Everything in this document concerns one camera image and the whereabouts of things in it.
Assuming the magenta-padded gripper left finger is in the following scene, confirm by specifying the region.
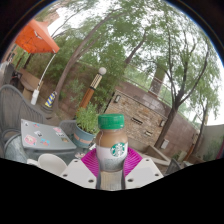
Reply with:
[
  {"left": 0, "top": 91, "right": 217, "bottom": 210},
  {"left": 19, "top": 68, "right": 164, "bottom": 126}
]
[{"left": 60, "top": 148, "right": 101, "bottom": 190}]

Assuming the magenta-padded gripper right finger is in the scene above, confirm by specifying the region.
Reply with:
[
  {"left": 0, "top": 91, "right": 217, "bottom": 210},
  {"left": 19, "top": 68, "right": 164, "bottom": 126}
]
[{"left": 124, "top": 147, "right": 164, "bottom": 190}]

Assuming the coffee drink bottle green cap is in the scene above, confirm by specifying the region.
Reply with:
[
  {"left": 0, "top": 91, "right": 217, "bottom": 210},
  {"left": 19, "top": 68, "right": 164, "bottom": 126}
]
[{"left": 95, "top": 113, "right": 130, "bottom": 191}]

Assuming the white ceramic mug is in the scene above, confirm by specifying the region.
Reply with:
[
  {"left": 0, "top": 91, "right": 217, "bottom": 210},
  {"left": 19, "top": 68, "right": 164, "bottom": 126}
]
[{"left": 26, "top": 153, "right": 68, "bottom": 177}]

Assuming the grey laptop with stickers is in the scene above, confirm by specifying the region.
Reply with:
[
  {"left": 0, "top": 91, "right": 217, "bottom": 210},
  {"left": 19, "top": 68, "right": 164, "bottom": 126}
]
[{"left": 20, "top": 118, "right": 78, "bottom": 151}]

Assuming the potted green plant teal pot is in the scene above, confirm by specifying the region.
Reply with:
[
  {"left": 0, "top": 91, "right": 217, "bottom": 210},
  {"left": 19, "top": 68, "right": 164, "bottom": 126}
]
[{"left": 73, "top": 103, "right": 100, "bottom": 149}]

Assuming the yellow blue striped cone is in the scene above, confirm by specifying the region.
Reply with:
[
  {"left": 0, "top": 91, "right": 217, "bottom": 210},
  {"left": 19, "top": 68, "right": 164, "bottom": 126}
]
[{"left": 44, "top": 91, "right": 58, "bottom": 108}]

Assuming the white canopy pole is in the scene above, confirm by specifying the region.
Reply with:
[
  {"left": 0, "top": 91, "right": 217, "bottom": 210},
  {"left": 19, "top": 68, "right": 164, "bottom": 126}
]
[{"left": 30, "top": 53, "right": 57, "bottom": 106}]

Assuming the orange canopy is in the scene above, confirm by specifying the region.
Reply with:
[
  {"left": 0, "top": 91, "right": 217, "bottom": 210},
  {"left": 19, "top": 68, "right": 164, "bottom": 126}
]
[{"left": 14, "top": 18, "right": 61, "bottom": 55}]

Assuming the stone fountain wall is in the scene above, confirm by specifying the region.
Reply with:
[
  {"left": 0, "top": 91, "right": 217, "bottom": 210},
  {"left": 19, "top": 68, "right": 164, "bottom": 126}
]
[{"left": 104, "top": 89, "right": 168, "bottom": 148}]

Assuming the striped lamp post white globe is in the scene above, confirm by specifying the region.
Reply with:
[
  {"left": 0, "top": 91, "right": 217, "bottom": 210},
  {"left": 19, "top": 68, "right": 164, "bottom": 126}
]
[{"left": 79, "top": 67, "right": 108, "bottom": 109}]

